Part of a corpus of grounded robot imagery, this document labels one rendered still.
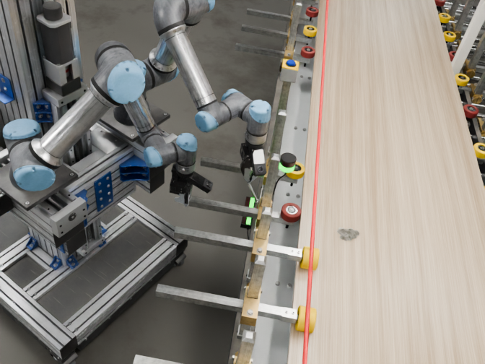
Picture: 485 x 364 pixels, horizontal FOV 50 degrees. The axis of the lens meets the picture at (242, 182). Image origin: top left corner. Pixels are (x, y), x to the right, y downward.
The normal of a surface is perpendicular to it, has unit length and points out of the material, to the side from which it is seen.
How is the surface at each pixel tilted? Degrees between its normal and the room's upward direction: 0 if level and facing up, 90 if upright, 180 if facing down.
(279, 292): 0
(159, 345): 0
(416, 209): 0
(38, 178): 95
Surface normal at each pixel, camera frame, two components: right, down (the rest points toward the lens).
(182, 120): 0.11, -0.70
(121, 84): 0.53, 0.58
